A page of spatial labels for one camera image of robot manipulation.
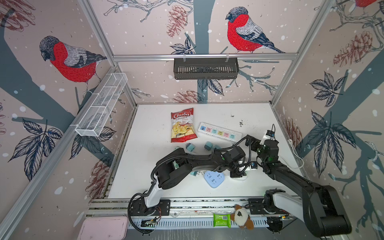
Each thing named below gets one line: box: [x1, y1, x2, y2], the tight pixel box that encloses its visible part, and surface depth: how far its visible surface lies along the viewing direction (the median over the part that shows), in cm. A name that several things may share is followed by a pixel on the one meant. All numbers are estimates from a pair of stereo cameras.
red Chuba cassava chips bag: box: [170, 107, 198, 143], surface depth 102 cm
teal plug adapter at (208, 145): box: [204, 141, 213, 151], surface depth 97 cm
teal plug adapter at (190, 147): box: [185, 142, 195, 152], surface depth 97 cm
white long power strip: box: [198, 122, 243, 142], surface depth 103 cm
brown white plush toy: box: [230, 204, 255, 230], surface depth 70 cm
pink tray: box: [77, 216, 129, 240], surface depth 68 cm
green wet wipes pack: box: [213, 213, 232, 229], surface depth 71 cm
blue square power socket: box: [203, 170, 225, 188], surface depth 83 cm
